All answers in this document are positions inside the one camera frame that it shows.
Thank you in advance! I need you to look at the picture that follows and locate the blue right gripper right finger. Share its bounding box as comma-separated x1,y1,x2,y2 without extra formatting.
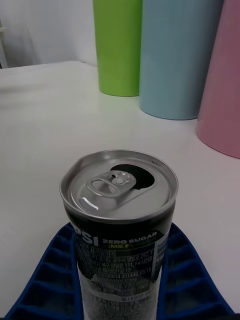
157,222,236,320

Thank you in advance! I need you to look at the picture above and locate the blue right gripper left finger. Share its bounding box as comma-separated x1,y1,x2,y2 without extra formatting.
4,222,85,320

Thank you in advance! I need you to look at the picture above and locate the black drink can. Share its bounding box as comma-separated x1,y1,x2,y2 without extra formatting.
59,149,179,320

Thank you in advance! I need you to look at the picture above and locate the pink plastic bin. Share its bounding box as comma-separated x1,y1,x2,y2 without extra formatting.
195,0,240,160

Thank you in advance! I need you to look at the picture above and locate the pale blue plastic bin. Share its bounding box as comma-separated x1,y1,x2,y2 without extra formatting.
138,0,225,121

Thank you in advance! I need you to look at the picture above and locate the green plastic bin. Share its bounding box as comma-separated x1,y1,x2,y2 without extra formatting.
92,0,143,97

